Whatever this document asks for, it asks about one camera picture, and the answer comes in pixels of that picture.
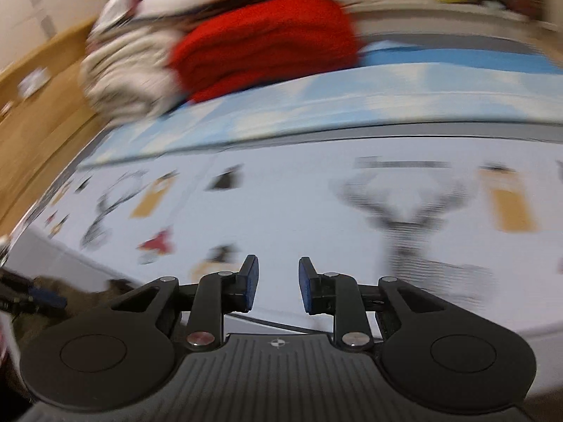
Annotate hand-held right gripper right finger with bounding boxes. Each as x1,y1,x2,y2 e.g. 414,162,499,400
298,256,446,353

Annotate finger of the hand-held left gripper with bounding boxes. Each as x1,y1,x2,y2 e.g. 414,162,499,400
0,268,68,317

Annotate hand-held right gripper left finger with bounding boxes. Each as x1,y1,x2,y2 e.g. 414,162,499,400
109,254,261,353

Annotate deer print bed sheet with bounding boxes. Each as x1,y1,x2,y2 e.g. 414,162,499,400
0,37,563,349

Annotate light blue printed quilt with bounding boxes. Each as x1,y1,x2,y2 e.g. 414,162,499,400
79,48,563,173

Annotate white folded blanket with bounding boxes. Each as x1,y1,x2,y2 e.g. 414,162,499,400
79,6,195,127

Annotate red folded blanket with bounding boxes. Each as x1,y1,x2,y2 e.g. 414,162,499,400
169,0,364,105

